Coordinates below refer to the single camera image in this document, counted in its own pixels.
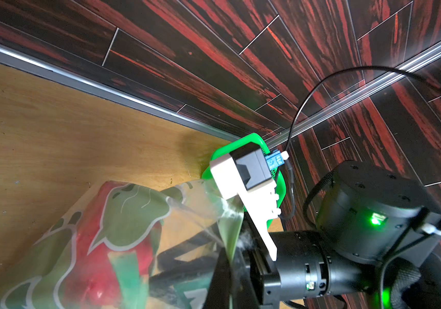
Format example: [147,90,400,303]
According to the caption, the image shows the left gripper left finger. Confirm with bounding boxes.
[206,248,232,309]

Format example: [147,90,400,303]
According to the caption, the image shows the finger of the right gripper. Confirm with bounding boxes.
[148,257,217,305]
[157,227,223,270]

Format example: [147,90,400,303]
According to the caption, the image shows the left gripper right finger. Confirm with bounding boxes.
[231,251,259,309]

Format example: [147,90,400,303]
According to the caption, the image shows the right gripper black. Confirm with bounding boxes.
[249,161,441,308]

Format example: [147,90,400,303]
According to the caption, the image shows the zip-top bag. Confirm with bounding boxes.
[0,180,243,308]

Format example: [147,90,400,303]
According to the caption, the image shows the dragon fruit bag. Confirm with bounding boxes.
[60,181,170,308]

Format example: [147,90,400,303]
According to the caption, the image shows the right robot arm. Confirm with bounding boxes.
[149,160,441,308]

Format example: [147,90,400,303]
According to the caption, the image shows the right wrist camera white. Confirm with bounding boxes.
[210,142,289,261]

